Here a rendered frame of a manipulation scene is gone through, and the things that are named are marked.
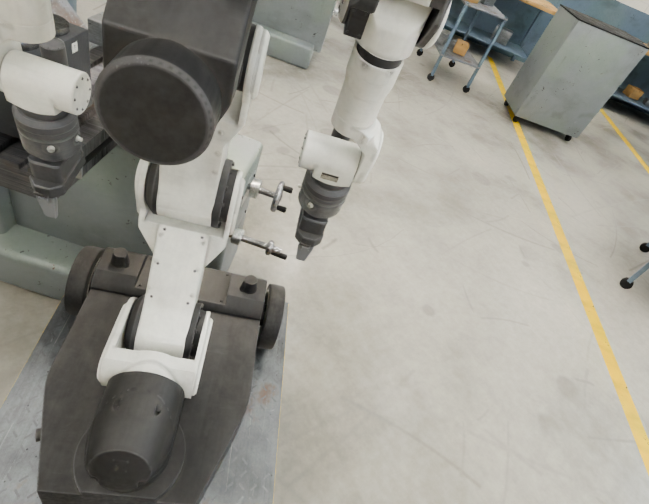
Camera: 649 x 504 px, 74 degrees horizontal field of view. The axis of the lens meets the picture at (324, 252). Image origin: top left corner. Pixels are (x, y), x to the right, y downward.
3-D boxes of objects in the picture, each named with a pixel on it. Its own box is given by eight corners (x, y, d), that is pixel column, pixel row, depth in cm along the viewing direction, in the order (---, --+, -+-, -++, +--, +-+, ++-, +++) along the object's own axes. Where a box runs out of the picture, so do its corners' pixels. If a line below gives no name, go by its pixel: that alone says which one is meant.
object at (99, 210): (238, 252, 200) (266, 142, 160) (214, 303, 176) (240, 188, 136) (65, 192, 193) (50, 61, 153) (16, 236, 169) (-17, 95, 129)
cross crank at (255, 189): (288, 203, 165) (296, 179, 157) (281, 222, 156) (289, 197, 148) (249, 189, 163) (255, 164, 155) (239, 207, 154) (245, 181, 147)
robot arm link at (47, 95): (75, 152, 69) (65, 92, 60) (3, 130, 67) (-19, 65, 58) (105, 110, 76) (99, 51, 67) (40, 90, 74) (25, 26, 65)
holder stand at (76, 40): (93, 104, 109) (88, 23, 96) (38, 146, 93) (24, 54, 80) (45, 87, 108) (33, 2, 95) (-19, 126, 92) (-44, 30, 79)
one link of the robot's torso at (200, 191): (225, 242, 92) (259, 77, 51) (138, 223, 88) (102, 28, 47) (239, 183, 98) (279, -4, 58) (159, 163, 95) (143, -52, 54)
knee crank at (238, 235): (287, 254, 159) (292, 242, 155) (284, 265, 154) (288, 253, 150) (230, 234, 157) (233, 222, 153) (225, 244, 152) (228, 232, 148)
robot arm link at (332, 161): (345, 211, 80) (366, 170, 71) (289, 196, 78) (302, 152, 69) (350, 167, 86) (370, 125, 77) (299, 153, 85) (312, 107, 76)
